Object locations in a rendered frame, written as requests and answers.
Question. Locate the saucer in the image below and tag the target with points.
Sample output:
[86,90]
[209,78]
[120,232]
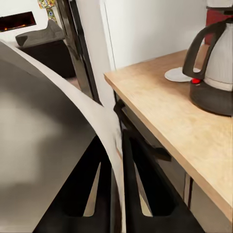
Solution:
[176,74]

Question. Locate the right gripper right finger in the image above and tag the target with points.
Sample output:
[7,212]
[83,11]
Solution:
[170,214]

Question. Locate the fridge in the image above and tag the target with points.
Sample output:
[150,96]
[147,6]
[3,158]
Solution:
[124,32]

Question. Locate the sofa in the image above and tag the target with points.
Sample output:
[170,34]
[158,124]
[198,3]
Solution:
[53,28]
[52,53]
[21,38]

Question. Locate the paper coffee filter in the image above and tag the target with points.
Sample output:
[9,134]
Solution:
[46,125]

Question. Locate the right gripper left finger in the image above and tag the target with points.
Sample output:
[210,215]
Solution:
[65,214]

